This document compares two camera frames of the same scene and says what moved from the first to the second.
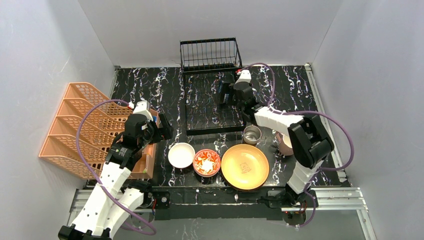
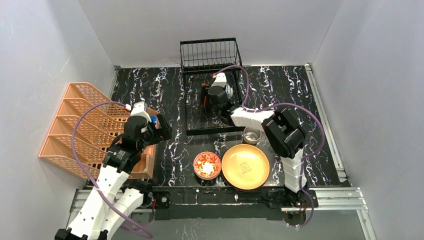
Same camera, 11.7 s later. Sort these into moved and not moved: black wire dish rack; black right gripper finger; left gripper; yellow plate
Moved: black right gripper finger
Not moved: black wire dish rack; left gripper; yellow plate
